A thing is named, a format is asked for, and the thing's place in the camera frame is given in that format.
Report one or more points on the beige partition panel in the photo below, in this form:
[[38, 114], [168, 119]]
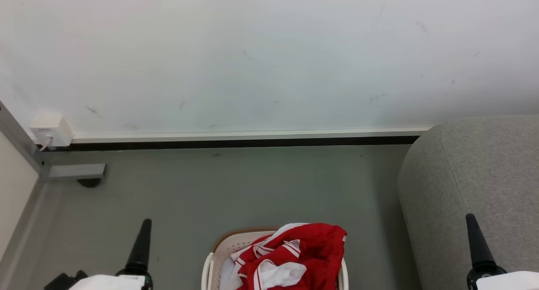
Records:
[[14, 189]]

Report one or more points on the black baseboard strip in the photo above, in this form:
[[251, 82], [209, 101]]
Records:
[[231, 144]]

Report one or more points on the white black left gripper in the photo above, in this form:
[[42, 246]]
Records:
[[126, 282]]

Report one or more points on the red white-trimmed garment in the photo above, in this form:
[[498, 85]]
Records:
[[320, 252]]

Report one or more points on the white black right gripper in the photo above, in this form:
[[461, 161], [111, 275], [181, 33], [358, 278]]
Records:
[[505, 281]]

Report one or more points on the cream perforated laundry basket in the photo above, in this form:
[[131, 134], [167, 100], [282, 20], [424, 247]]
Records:
[[225, 246]]

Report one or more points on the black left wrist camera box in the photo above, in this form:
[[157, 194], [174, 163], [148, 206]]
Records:
[[63, 281]]

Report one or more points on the white wall socket box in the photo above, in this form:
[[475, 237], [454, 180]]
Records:
[[49, 128]]

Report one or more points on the grey fabric sofa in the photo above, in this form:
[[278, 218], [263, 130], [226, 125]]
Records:
[[463, 176]]

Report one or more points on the white wall trim strip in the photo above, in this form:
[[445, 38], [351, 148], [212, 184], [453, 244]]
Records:
[[252, 134]]

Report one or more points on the plain white garment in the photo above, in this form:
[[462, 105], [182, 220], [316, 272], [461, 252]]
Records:
[[226, 276]]

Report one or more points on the black round frame foot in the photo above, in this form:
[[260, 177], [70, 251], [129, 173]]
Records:
[[89, 182]]

